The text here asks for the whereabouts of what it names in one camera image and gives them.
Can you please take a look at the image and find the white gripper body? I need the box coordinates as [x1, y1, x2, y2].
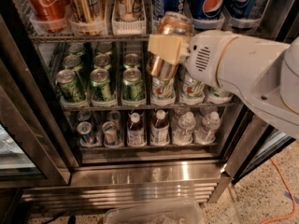
[185, 30, 237, 87]

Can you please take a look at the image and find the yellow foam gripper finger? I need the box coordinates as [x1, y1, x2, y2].
[148, 35, 190, 65]

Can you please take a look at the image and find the gold orange soda can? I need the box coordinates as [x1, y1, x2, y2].
[147, 11, 192, 80]

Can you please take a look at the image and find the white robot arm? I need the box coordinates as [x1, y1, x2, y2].
[148, 30, 299, 139]

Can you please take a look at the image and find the green can second row right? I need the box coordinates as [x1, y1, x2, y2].
[122, 53, 141, 69]

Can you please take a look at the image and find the green can second row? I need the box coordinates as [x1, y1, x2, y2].
[93, 54, 112, 72]
[63, 53, 90, 89]
[122, 53, 141, 69]

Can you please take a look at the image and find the white diet can middle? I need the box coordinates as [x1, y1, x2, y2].
[182, 72, 205, 98]

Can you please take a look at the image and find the white diet can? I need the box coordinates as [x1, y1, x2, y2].
[151, 77, 174, 100]
[182, 72, 205, 98]
[208, 87, 232, 98]

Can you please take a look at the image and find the white diet can right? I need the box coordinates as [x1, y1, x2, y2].
[208, 87, 232, 98]

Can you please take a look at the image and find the white diet can left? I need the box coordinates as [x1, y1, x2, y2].
[151, 77, 174, 100]

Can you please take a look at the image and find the blue Pepsi can middle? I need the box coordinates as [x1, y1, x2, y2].
[192, 0, 224, 21]

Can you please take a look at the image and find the green can front right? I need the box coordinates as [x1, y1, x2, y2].
[122, 68, 145, 102]

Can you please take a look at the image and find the green can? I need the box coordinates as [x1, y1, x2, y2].
[90, 68, 113, 102]
[56, 69, 86, 103]
[122, 68, 145, 102]

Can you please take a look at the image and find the green can second row middle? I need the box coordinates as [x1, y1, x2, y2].
[93, 54, 112, 72]

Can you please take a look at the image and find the green can front middle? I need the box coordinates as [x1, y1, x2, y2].
[90, 68, 113, 102]

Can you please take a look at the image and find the gold can left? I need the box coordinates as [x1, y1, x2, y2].
[70, 0, 103, 23]

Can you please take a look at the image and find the green can second row left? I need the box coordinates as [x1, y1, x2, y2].
[63, 53, 90, 89]

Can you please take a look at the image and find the silver can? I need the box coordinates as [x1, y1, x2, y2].
[102, 121, 118, 146]
[77, 121, 95, 145]

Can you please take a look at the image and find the green can front left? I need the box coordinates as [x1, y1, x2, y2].
[56, 69, 86, 103]

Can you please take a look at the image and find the stainless steel fridge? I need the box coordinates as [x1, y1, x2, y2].
[0, 0, 292, 212]

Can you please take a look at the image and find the silver can bottom left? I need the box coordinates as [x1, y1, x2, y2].
[77, 121, 95, 145]

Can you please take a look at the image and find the red Coca-Cola can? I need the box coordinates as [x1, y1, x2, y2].
[28, 0, 65, 21]

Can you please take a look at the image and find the clear water bottle right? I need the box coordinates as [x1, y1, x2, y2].
[194, 111, 221, 145]

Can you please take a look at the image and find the clear water bottle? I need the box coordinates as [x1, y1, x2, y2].
[194, 111, 221, 145]
[173, 112, 196, 146]

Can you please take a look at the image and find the clear water bottle left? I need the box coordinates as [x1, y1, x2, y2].
[173, 112, 196, 146]

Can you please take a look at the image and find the brown tea bottle right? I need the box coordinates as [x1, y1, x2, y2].
[150, 109, 169, 147]

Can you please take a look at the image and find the brown tea bottle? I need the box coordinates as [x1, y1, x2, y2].
[150, 109, 169, 147]
[127, 113, 146, 147]

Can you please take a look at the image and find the brown tea bottle left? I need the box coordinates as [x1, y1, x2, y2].
[127, 113, 146, 147]

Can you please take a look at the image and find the clear plastic bin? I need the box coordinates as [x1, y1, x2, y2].
[103, 198, 205, 224]

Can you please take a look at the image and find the wire top shelf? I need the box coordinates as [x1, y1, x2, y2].
[29, 31, 269, 44]

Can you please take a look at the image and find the orange power cable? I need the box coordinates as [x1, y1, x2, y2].
[260, 158, 297, 224]

